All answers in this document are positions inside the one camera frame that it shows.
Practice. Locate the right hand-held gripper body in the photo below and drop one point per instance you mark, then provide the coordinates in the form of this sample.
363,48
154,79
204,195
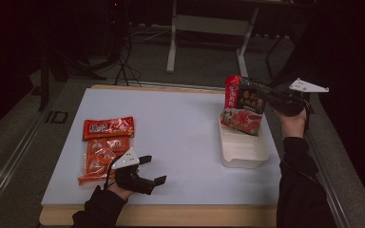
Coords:
293,96

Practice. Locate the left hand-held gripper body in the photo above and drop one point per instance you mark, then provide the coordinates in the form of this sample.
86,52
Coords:
130,177

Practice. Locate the red and black soup base packet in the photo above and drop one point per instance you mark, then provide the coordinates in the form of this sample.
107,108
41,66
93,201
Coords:
245,109

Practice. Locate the white plastic storage box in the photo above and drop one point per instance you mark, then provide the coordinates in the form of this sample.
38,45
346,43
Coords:
245,152

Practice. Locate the person's left hand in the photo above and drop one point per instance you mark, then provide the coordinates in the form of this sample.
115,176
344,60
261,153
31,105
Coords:
122,190

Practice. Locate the person's right hand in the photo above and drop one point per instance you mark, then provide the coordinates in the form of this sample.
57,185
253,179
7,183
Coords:
293,125

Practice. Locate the clear orange snack packet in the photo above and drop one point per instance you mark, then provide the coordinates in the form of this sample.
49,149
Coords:
103,158

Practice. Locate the red-orange seasoning packet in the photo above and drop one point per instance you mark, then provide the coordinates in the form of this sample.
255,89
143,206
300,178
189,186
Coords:
107,128

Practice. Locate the black metal stand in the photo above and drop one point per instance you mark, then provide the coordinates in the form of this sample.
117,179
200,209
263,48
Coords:
63,57

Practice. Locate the white metal desk frame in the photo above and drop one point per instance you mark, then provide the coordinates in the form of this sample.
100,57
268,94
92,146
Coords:
209,27

